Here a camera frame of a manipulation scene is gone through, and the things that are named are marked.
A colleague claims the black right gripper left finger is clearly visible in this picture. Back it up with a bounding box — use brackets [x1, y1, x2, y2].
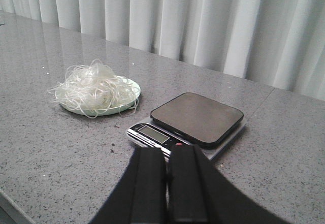
[90, 147, 167, 223]

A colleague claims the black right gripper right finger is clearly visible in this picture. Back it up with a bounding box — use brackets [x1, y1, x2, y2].
[169, 145, 286, 223]

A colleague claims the translucent white vermicelli bundle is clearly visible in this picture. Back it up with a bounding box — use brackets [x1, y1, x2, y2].
[47, 58, 142, 119]

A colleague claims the black silver kitchen scale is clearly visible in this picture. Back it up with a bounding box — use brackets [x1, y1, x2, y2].
[126, 92, 246, 161]

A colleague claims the light green round plate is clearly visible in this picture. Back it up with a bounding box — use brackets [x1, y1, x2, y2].
[59, 76, 142, 116]

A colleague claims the white pleated curtain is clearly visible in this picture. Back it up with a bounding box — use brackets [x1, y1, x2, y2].
[1, 0, 324, 100]

